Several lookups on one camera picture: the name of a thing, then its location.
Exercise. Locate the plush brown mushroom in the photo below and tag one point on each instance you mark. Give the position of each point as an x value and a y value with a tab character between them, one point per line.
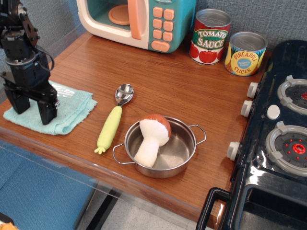
156	132

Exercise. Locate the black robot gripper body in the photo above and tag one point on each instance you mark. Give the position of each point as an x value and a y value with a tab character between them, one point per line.
30	74

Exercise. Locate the light blue towel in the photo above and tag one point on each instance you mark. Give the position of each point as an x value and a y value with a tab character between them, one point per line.
74	106

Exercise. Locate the small steel pot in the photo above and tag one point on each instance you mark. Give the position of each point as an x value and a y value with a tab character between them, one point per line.
173	157

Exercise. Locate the spoon with green handle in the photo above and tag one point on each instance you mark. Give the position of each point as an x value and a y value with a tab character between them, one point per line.
123	95

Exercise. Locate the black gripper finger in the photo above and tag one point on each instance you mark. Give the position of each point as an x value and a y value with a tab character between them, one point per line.
19	102
48	111

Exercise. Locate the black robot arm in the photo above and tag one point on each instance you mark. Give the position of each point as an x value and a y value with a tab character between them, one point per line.
17	34

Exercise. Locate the pineapple slices can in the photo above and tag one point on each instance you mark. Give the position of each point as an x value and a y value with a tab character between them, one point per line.
245	53

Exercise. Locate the tomato sauce can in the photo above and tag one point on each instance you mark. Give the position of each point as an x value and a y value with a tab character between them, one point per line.
211	29

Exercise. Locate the orange plush object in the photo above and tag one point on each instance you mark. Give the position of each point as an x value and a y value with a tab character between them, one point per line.
8	226

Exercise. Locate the teal toy microwave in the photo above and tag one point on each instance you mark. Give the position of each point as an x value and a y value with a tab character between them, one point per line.
157	25

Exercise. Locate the black toy stove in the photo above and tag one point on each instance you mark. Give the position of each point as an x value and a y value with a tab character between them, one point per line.
269	178

